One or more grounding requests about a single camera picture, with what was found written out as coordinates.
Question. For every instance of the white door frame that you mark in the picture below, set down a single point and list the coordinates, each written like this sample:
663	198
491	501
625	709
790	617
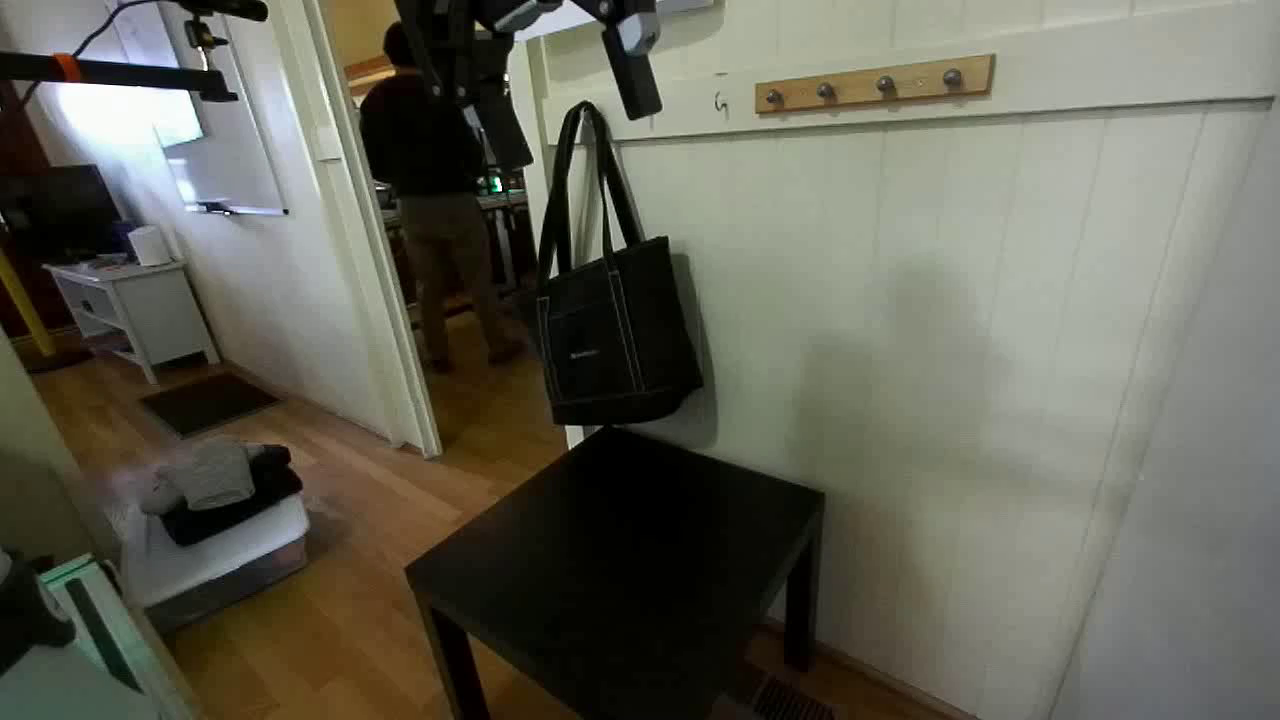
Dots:
365	252

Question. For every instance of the white green striped box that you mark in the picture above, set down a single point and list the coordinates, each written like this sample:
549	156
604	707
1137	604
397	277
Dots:
102	625

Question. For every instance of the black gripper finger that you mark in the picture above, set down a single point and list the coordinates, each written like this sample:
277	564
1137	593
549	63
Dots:
641	88

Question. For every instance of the wooden coat rack with pegs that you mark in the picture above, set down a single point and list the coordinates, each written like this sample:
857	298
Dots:
873	85

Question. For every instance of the dark monitor screen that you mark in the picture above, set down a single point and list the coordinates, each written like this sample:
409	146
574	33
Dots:
62	213

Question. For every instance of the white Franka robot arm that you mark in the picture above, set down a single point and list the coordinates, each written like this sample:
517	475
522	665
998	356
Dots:
461	63

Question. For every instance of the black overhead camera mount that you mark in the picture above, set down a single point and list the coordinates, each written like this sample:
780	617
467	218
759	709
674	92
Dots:
220	11

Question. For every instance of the white item on cabinet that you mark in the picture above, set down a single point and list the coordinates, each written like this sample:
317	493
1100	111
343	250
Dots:
149	244

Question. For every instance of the black tote bag white stitching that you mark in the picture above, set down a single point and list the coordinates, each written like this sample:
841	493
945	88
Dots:
619	334

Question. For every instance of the black lumpy object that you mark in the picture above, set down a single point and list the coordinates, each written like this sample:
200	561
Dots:
25	617

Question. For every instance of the black horizontal stand bar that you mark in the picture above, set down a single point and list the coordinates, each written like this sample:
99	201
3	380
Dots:
120	75

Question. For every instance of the person in dark sweater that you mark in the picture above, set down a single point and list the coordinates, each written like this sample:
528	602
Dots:
435	201

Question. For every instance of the white flat storage box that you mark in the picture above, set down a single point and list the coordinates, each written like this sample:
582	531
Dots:
212	561

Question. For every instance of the dark door mat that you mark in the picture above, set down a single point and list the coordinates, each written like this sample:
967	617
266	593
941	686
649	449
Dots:
207	403

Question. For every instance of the white small cabinet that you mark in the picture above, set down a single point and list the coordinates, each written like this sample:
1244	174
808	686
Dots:
134	312

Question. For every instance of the wall whiteboard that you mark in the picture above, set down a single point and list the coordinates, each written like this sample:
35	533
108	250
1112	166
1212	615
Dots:
235	155

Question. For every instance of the grey folded cloth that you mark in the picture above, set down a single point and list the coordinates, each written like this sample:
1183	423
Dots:
212	476

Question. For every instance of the black folded cloth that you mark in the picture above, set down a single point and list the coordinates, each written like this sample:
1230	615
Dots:
244	501

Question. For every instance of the dark floor vent grille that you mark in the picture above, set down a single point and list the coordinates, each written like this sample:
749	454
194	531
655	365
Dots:
787	703

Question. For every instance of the black square side table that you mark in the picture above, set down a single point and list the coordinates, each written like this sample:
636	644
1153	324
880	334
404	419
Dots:
625	561

